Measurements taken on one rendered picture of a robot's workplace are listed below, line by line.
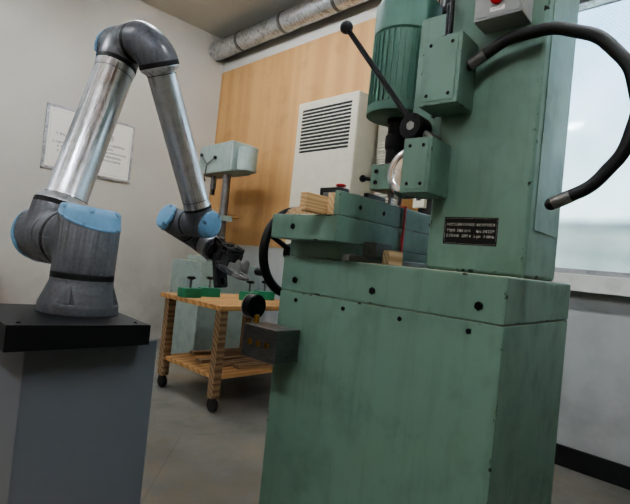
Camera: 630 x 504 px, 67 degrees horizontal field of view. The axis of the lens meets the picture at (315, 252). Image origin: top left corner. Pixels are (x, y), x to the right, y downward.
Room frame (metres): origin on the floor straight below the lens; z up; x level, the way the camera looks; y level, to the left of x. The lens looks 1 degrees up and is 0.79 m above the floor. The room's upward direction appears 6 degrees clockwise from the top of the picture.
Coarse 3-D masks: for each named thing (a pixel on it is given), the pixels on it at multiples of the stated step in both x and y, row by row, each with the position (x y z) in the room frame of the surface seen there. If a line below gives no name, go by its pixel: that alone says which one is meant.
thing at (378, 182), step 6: (372, 168) 1.30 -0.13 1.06; (378, 168) 1.29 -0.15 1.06; (384, 168) 1.28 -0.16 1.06; (372, 174) 1.30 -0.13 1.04; (378, 174) 1.29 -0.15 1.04; (384, 174) 1.28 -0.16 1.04; (372, 180) 1.30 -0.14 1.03; (378, 180) 1.29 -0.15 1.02; (384, 180) 1.28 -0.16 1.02; (372, 186) 1.30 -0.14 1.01; (378, 186) 1.29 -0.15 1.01; (384, 186) 1.27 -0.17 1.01; (378, 192) 1.33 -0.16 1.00; (384, 192) 1.32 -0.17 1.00; (390, 192) 1.29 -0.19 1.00
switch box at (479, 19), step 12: (480, 0) 0.99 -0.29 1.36; (504, 0) 0.95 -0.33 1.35; (516, 0) 0.94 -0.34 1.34; (528, 0) 0.95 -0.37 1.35; (480, 12) 0.98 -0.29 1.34; (492, 12) 0.97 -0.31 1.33; (504, 12) 0.95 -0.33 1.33; (516, 12) 0.94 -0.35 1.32; (528, 12) 0.95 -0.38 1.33; (480, 24) 1.00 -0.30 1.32; (492, 24) 0.99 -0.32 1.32; (504, 24) 0.99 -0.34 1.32; (516, 24) 0.98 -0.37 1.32
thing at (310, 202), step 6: (306, 192) 1.04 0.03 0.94; (300, 198) 1.05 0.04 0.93; (306, 198) 1.04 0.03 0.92; (312, 198) 1.05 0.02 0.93; (318, 198) 1.07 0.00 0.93; (324, 198) 1.08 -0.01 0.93; (300, 204) 1.05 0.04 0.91; (306, 204) 1.04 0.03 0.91; (312, 204) 1.05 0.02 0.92; (318, 204) 1.07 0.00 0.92; (324, 204) 1.08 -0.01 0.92; (306, 210) 1.05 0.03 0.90; (312, 210) 1.05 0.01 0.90; (318, 210) 1.07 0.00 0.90; (324, 210) 1.08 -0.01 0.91
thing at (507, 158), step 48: (576, 0) 1.09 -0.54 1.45; (480, 48) 1.04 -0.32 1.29; (528, 48) 0.98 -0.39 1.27; (480, 96) 1.04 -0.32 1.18; (528, 96) 0.97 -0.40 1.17; (480, 144) 1.03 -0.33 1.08; (528, 144) 0.96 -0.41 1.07; (480, 192) 1.02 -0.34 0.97; (528, 192) 0.96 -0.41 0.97; (432, 240) 1.09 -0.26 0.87; (528, 240) 0.96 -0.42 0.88
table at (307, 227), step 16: (272, 224) 1.20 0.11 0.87; (288, 224) 1.17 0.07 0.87; (304, 224) 1.13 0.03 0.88; (320, 224) 1.10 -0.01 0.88; (336, 224) 1.07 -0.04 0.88; (352, 224) 1.11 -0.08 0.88; (368, 224) 1.16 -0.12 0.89; (304, 240) 1.19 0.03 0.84; (320, 240) 1.10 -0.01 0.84; (336, 240) 1.07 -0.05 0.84; (352, 240) 1.11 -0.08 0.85; (368, 240) 1.16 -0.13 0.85; (384, 240) 1.21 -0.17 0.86; (400, 240) 1.27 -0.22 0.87; (416, 240) 1.33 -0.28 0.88
